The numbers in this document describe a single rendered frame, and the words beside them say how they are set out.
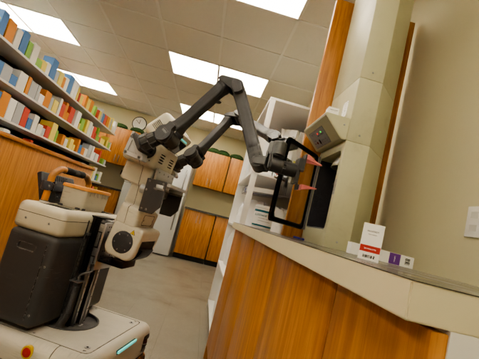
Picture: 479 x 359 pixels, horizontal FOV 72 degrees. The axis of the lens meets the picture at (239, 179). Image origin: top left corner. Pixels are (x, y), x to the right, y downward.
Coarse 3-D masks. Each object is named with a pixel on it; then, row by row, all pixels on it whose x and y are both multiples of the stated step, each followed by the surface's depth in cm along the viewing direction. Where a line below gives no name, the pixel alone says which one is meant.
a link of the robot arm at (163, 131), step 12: (216, 84) 148; (228, 84) 145; (204, 96) 148; (216, 96) 147; (192, 108) 147; (204, 108) 147; (180, 120) 145; (192, 120) 147; (156, 132) 143; (168, 132) 142; (180, 132) 147
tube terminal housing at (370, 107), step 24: (360, 96) 146; (384, 96) 151; (360, 120) 145; (384, 120) 155; (360, 144) 144; (384, 144) 159; (360, 168) 143; (336, 192) 141; (360, 192) 142; (336, 216) 139; (360, 216) 145; (312, 240) 152; (336, 240) 138; (360, 240) 148
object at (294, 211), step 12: (288, 156) 153; (300, 156) 160; (312, 168) 170; (288, 180) 155; (300, 180) 162; (288, 192) 156; (300, 192) 164; (276, 204) 149; (288, 204) 157; (300, 204) 165; (276, 216) 150; (288, 216) 158; (300, 216) 166
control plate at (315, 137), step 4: (320, 128) 156; (312, 132) 166; (316, 132) 162; (320, 132) 158; (324, 132) 154; (312, 136) 168; (316, 136) 164; (320, 136) 160; (324, 136) 156; (312, 140) 171; (316, 140) 166; (324, 140) 158; (328, 140) 155; (316, 144) 169; (320, 144) 165; (324, 144) 160; (316, 148) 171
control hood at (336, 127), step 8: (320, 120) 152; (328, 120) 145; (336, 120) 144; (344, 120) 144; (312, 128) 164; (328, 128) 149; (336, 128) 143; (344, 128) 144; (328, 136) 153; (336, 136) 145; (344, 136) 143; (312, 144) 174; (328, 144) 157; (336, 144) 153; (320, 152) 174
